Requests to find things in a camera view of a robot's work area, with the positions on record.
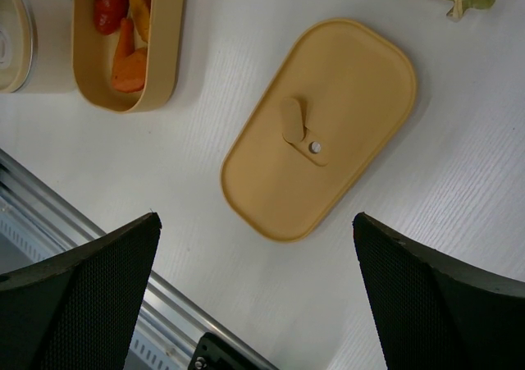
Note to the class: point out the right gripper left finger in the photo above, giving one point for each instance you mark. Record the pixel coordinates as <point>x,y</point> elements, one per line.
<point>78,309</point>

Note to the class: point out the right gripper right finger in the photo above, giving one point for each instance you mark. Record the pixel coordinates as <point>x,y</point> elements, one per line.
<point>433,311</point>

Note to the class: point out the oblong tan box lid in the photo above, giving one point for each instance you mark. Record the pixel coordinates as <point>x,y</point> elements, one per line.
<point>340,95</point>

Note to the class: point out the orange toy chicken leg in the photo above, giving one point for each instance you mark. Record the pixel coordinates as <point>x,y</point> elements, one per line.
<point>129,64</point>

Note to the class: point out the oblong tan lunch box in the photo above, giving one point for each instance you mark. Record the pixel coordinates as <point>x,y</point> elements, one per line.
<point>92,55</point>

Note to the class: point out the round tan lid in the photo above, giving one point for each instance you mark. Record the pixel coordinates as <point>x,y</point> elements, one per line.
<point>17,45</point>

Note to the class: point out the small orange toy piece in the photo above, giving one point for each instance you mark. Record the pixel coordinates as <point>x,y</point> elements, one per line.
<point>140,12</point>

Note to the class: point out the round steel container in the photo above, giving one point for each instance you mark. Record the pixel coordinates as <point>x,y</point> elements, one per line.
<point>51,70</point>

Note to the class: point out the red toy shrimp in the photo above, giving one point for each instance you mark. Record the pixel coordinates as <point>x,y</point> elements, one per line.
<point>108,15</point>

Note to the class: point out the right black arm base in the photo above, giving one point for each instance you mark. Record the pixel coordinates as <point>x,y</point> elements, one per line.
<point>213,353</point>

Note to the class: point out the grey slotted cable duct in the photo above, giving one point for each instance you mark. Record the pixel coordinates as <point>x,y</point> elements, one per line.
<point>32,236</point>

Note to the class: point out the aluminium mounting rail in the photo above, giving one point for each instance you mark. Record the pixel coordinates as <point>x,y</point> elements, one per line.
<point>21,188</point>

